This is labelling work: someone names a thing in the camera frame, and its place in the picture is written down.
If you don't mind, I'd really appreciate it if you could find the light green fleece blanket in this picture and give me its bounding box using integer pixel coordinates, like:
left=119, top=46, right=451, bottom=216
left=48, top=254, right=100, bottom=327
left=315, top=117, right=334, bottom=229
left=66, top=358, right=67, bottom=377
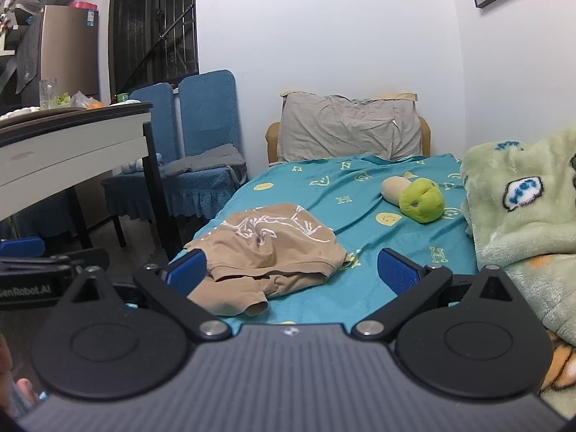
left=460, top=126, right=576, bottom=392

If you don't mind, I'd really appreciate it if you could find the clear plastic bag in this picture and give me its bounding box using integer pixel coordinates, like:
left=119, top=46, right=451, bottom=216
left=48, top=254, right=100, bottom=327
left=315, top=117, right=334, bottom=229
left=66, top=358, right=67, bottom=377
left=69, top=91, right=107, bottom=110

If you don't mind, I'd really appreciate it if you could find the grey pillow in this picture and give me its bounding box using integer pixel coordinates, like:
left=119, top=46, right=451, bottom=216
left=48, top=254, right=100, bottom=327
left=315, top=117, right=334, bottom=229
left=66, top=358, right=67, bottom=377
left=276, top=92, right=422, bottom=163

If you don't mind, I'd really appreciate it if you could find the bronze refrigerator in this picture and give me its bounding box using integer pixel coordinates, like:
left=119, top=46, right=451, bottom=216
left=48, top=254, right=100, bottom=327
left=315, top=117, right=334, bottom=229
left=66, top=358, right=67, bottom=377
left=38, top=4, right=100, bottom=100

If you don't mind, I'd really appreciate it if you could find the teal printed bed sheet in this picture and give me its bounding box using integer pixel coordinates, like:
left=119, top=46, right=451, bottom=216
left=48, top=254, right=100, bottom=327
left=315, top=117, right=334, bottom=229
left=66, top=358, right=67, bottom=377
left=166, top=153, right=480, bottom=329

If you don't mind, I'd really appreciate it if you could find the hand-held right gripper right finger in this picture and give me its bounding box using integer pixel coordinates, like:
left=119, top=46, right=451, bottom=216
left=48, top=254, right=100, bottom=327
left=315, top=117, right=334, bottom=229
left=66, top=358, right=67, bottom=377
left=351, top=247, right=514, bottom=342

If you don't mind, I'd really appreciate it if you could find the person's left hand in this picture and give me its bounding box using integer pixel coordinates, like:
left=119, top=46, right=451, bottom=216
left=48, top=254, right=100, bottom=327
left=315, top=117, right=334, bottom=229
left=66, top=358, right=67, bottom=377
left=0, top=335, right=36, bottom=417

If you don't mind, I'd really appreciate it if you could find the grey folded cloth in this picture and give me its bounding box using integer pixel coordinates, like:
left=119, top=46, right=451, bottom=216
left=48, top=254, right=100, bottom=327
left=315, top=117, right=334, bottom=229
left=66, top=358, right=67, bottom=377
left=163, top=144, right=247, bottom=178

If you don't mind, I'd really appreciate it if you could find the small white blue plush toy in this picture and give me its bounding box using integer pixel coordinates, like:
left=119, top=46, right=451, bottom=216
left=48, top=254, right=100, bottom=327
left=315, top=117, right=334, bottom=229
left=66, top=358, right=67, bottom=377
left=121, top=155, right=147, bottom=175

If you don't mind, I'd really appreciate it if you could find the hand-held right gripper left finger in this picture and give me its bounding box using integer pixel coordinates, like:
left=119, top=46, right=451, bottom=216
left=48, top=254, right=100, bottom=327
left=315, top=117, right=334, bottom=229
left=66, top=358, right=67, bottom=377
left=72, top=248, right=234, bottom=340

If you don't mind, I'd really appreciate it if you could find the tan printed shirt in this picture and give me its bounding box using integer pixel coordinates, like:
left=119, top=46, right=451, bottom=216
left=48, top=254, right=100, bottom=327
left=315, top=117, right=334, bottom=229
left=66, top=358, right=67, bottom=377
left=184, top=202, right=348, bottom=316

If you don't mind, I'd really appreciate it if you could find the green and beige plush toy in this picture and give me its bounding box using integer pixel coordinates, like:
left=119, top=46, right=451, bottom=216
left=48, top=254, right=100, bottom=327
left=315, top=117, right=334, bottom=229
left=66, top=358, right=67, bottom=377
left=382, top=175, right=446, bottom=224

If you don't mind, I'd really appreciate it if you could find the white plate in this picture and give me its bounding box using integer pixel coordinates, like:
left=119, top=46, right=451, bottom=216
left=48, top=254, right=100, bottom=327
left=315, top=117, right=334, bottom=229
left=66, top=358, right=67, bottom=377
left=0, top=105, right=42, bottom=120

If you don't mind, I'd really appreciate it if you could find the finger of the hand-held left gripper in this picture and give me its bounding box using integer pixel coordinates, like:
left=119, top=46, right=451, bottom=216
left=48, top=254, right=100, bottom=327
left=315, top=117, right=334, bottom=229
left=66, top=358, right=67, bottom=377
left=0, top=238, right=46, bottom=258

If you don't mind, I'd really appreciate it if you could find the clear drinking glass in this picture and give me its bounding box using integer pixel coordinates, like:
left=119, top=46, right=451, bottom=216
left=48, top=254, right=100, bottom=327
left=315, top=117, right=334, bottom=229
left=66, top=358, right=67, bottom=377
left=40, top=78, right=58, bottom=110

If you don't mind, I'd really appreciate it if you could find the dark grey hanging cloth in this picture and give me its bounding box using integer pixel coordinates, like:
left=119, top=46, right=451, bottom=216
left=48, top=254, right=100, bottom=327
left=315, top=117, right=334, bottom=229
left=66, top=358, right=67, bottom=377
left=15, top=9, right=46, bottom=95

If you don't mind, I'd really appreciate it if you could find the dark metal door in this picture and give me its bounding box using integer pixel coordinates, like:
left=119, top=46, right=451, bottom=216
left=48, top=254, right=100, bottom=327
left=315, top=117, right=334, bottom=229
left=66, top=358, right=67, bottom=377
left=108, top=0, right=199, bottom=95

